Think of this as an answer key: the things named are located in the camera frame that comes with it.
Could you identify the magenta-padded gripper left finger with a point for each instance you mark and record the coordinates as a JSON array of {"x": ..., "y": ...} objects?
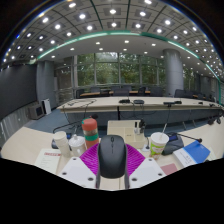
[{"x": 76, "y": 171}]

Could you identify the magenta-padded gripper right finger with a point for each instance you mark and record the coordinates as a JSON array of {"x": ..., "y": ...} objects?
[{"x": 146, "y": 171}]

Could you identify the black computer mouse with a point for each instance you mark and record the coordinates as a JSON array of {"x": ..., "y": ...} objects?
[{"x": 112, "y": 156}]

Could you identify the pink printed mouse pad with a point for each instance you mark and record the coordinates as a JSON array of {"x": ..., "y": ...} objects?
[{"x": 169, "y": 168}]

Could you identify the white lidded mug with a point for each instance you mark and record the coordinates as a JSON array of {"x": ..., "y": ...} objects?
[{"x": 77, "y": 145}]

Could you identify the printed paper cup with straw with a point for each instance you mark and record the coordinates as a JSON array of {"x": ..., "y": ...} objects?
[{"x": 158, "y": 144}]

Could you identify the white booklet with red heading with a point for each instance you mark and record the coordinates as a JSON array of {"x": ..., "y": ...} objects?
[{"x": 48, "y": 160}]

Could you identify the white paper cup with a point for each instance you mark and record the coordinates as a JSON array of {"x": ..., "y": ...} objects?
[{"x": 62, "y": 143}]

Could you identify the red thermos bottle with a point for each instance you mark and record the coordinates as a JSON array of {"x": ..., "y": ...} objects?
[{"x": 90, "y": 131}]

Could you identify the white cardboard box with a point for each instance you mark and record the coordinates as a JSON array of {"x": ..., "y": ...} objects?
[{"x": 121, "y": 128}]

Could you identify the blue and white book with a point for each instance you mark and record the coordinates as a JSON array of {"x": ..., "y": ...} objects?
[{"x": 193, "y": 152}]

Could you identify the long curved conference desk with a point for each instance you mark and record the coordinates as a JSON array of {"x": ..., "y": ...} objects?
[{"x": 146, "y": 105}]

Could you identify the white floor appliance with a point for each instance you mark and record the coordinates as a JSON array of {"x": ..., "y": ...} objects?
[{"x": 46, "y": 106}]

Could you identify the dark office chairs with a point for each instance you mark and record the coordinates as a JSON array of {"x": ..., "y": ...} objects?
[{"x": 120, "y": 92}]

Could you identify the ceiling lights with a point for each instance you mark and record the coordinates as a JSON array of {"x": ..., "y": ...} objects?
[{"x": 113, "y": 11}]

